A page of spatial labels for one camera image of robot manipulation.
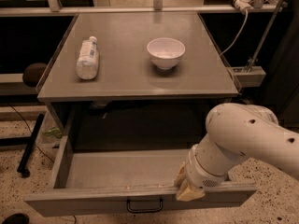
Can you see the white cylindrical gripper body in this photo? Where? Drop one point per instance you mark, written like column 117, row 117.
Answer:
column 199, row 174

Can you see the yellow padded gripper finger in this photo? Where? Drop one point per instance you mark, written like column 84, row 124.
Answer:
column 188, row 192
column 180, row 175

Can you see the grey top drawer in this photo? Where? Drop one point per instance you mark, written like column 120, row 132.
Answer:
column 127, row 161

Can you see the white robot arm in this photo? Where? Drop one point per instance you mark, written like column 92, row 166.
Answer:
column 235, row 133

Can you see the grey drawer cabinet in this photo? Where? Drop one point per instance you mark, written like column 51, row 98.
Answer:
column 126, row 78

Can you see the white bowl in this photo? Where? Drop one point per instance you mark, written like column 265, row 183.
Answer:
column 165, row 53

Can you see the green plastic item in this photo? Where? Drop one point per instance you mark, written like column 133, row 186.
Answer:
column 53, row 132

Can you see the clear plastic water bottle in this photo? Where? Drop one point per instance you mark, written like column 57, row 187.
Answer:
column 88, row 59

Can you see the black floor stand bar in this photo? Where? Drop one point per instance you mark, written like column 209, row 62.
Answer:
column 22, row 170

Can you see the dark shoe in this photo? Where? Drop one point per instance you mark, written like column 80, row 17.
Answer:
column 18, row 218

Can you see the dark brown round object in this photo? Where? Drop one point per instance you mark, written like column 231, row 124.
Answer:
column 33, row 73

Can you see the metal slanted rod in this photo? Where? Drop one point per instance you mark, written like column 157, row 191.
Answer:
column 253, row 59

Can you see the grey metal rail block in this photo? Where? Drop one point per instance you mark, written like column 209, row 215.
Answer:
column 247, row 79

